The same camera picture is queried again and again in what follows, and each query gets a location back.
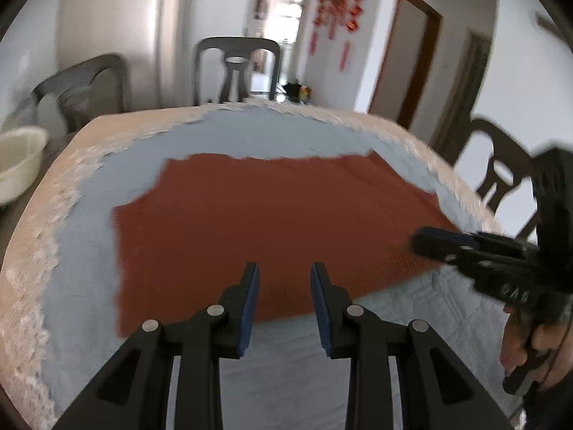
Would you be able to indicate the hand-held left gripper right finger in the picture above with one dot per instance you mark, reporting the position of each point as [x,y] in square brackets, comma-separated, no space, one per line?
[321,318]

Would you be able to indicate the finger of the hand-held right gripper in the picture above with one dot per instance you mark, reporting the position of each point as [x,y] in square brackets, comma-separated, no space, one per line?
[447,236]
[483,262]

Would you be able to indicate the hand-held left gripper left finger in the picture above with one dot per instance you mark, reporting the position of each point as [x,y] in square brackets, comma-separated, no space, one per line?
[249,318]

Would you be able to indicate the rust knit sweater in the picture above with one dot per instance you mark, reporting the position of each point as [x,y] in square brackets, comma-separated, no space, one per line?
[268,224]

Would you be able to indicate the person's right hand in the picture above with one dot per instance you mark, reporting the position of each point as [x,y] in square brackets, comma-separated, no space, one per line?
[515,340]

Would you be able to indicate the dark grey plastic chair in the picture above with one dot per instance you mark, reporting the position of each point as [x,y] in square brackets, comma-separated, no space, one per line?
[206,53]
[483,134]
[112,76]

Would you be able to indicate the dark framed door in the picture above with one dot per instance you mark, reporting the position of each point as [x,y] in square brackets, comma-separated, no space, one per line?
[470,89]

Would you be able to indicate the brown wooden door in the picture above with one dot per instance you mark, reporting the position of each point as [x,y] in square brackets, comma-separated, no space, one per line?
[403,62]

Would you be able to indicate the blue quilted lace-trimmed blanket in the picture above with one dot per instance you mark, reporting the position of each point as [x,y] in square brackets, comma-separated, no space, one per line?
[89,233]

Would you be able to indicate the white plastic basket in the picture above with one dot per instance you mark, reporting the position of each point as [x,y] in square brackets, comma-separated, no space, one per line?
[18,165]

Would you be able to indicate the silver refrigerator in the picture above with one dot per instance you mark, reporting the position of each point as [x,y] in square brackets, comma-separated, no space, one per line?
[134,31]

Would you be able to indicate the large red knot wall decoration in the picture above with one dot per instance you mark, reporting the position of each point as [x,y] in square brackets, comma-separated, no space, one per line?
[340,4]

